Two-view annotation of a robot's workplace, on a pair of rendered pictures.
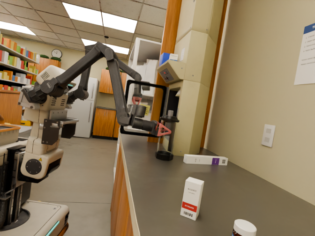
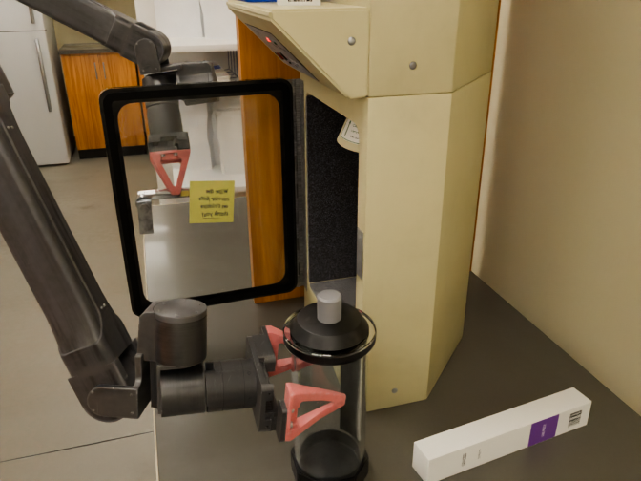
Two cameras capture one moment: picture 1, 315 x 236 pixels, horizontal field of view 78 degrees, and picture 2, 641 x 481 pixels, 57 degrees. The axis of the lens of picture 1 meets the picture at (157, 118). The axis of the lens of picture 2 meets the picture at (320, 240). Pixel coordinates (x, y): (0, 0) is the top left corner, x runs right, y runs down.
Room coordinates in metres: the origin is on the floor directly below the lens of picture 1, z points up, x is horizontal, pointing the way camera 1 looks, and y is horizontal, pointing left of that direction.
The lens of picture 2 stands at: (0.48, -0.02, 1.54)
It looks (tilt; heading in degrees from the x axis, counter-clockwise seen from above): 24 degrees down; 357
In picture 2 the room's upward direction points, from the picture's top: straight up
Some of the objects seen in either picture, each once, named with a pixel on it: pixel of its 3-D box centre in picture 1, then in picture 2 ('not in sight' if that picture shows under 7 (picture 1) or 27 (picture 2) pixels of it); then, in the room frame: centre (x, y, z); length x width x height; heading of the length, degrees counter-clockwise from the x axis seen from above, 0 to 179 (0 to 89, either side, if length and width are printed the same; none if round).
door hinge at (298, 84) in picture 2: (164, 112); (299, 192); (1.48, -0.04, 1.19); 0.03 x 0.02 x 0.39; 13
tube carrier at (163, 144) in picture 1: (167, 137); (329, 399); (1.07, -0.07, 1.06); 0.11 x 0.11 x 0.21
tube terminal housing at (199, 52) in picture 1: (190, 97); (405, 130); (1.37, -0.21, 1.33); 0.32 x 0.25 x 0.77; 13
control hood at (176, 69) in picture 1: (168, 73); (287, 42); (1.33, -0.03, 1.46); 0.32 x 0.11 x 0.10; 13
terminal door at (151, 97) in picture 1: (143, 109); (209, 201); (1.44, 0.11, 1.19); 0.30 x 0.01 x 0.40; 105
